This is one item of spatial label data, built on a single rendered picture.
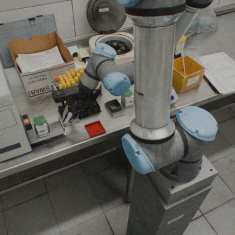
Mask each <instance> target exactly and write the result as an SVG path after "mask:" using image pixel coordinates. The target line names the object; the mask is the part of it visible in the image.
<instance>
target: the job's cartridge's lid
mask: <svg viewBox="0 0 235 235"><path fill-rule="evenodd" d="M33 120H34V124H35V125H42V124H43V123H45V122H46V120H45V118H44V116H43V115H41V116H38V117H35V118H33Z"/></svg>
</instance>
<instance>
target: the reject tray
mask: <svg viewBox="0 0 235 235"><path fill-rule="evenodd" d="M84 126H85V128H86V130H87V132H88V134H89V135H90V137H91V138H92V137H93V136H96V135H99V134H102V133H105V132H106V131H105V129H104V127H103V125H102V123H101V122H100V121H99V120H98V121H95V122H92V123H89V124H86V125H84Z"/></svg>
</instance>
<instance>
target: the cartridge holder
mask: <svg viewBox="0 0 235 235"><path fill-rule="evenodd" d="M105 107H106V108H107V110H108V111H109V112H110V113H111V115H112V117H113V118H115V117H117V116H119V115H123V114H124V111H123V110H122V105H121V104H120V103H119V102H118V100H117V99H114V100H111V101H107V102H106V103H105Z"/></svg>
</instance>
